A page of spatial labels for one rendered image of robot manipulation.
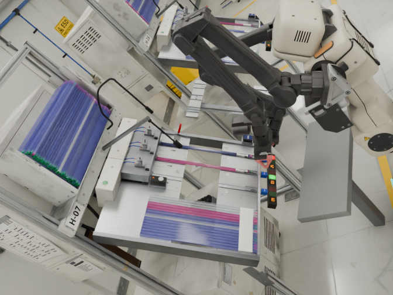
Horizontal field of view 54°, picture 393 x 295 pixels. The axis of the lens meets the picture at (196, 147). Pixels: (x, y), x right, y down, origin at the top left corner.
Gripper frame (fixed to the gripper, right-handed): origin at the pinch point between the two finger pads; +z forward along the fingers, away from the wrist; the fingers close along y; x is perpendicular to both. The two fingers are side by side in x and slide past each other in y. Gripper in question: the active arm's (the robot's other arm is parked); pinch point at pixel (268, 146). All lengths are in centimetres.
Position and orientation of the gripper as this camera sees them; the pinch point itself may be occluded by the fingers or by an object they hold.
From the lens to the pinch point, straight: 200.6
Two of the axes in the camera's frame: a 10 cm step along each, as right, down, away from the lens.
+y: -1.2, 7.1, -6.9
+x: 9.9, 1.4, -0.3
